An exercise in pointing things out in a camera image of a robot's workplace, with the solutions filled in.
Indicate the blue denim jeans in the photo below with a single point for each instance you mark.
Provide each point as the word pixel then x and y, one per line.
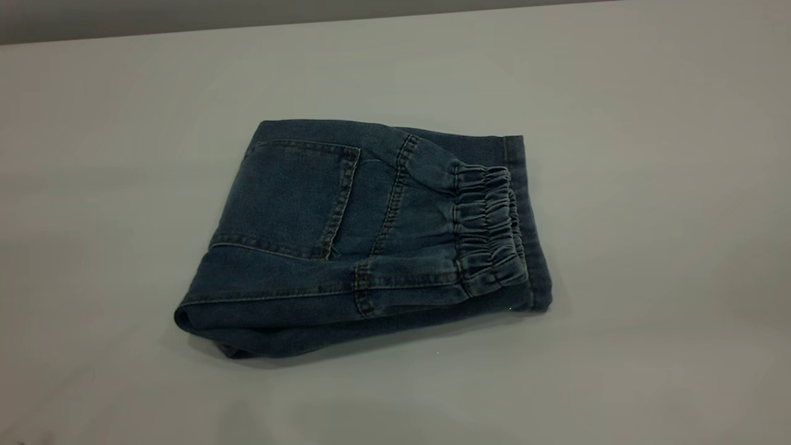
pixel 309 216

